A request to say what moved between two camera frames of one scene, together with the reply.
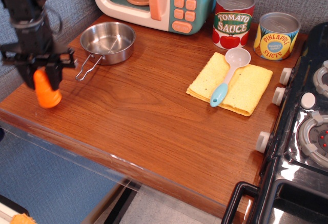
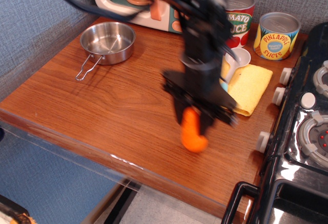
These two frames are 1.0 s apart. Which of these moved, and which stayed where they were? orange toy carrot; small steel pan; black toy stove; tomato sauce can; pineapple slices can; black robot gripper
Moved: black robot gripper; orange toy carrot
Stayed: pineapple slices can; small steel pan; tomato sauce can; black toy stove
